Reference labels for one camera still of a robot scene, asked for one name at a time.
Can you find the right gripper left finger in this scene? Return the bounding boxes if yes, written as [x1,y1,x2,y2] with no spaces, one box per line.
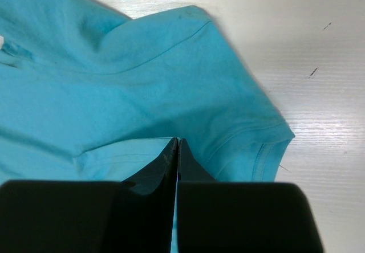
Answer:
[1,138,177,252]

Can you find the cyan t shirt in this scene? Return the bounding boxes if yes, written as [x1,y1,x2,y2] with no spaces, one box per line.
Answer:
[1,0,294,183]

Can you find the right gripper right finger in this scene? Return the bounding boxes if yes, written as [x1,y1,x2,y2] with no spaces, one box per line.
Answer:
[176,140,324,252]

